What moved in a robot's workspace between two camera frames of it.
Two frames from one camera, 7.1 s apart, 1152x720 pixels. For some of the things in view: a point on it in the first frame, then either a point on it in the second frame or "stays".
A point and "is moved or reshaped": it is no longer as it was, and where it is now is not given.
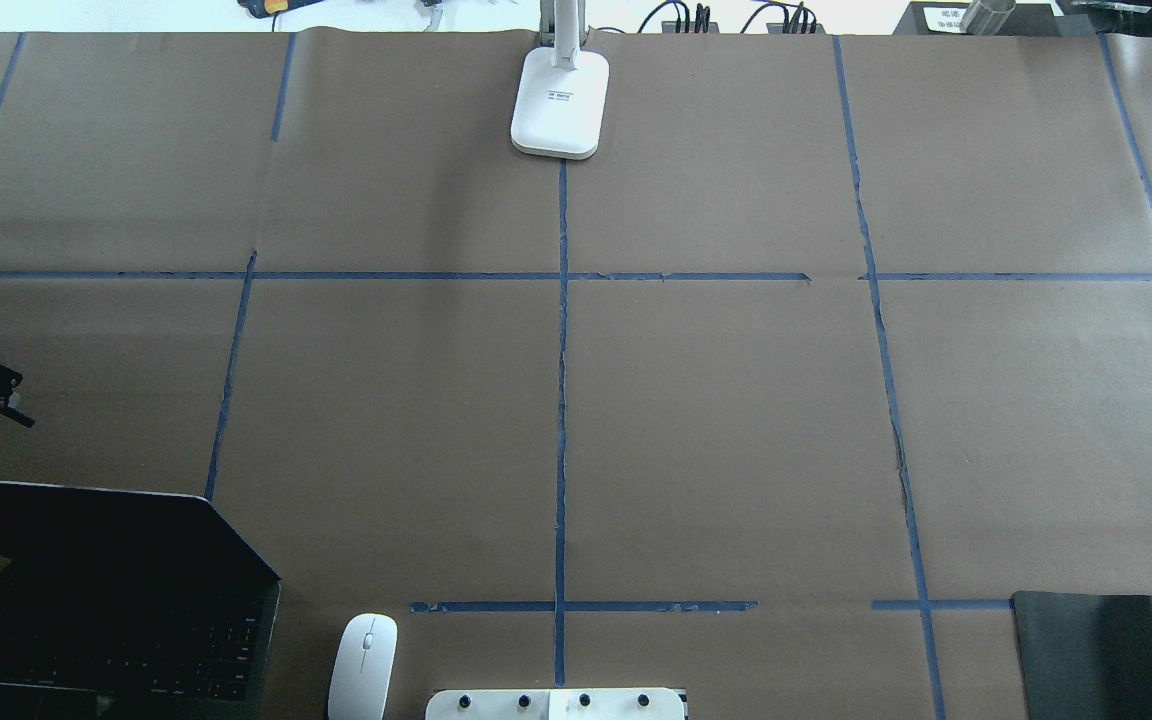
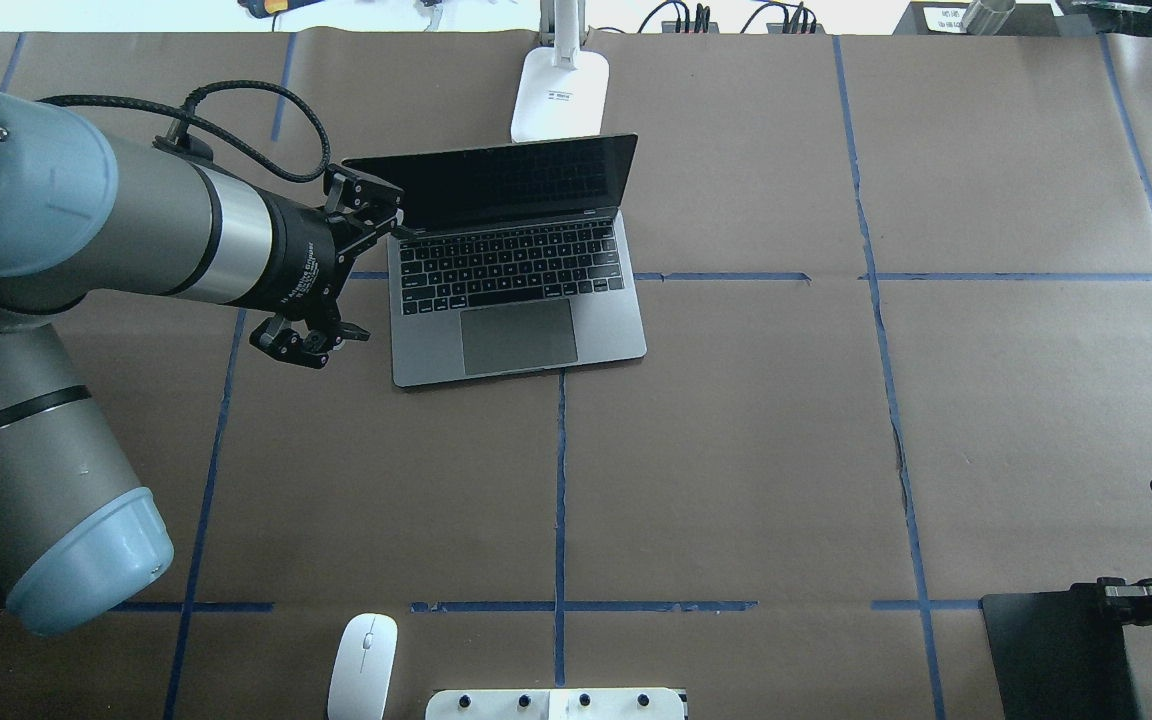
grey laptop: [117, 604] → [511, 258]
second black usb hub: [777, 28] stays
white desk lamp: [562, 94] stays
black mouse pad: [1092, 656] is moved or reshaped
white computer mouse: [364, 668] stays
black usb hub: [671, 26] stays
